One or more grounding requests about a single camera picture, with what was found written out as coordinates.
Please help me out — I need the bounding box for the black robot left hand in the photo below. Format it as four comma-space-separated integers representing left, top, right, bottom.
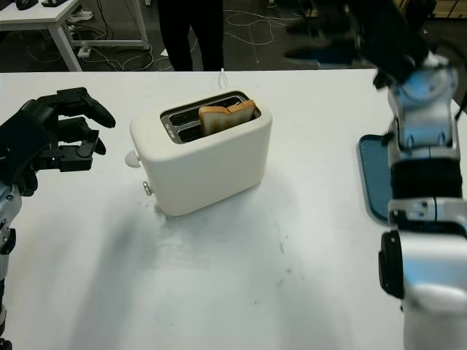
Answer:
0, 87, 117, 173

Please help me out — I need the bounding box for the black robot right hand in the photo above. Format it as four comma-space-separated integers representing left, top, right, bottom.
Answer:
284, 0, 431, 85

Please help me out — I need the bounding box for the toast slice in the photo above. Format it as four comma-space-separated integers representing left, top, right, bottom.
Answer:
198, 100, 256, 138

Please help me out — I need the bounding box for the person in beige jacket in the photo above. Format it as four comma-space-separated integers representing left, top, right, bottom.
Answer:
158, 0, 224, 72

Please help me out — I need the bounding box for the white two-slot toaster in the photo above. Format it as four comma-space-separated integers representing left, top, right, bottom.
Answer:
123, 90, 274, 218

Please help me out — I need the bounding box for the white metal-legged desk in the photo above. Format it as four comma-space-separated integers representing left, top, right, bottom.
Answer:
0, 0, 150, 72

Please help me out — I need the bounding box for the blue oval tray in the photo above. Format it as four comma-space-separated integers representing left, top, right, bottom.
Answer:
356, 133, 397, 224

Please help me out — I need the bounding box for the long white floor cable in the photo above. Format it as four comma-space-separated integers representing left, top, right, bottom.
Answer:
222, 9, 306, 43

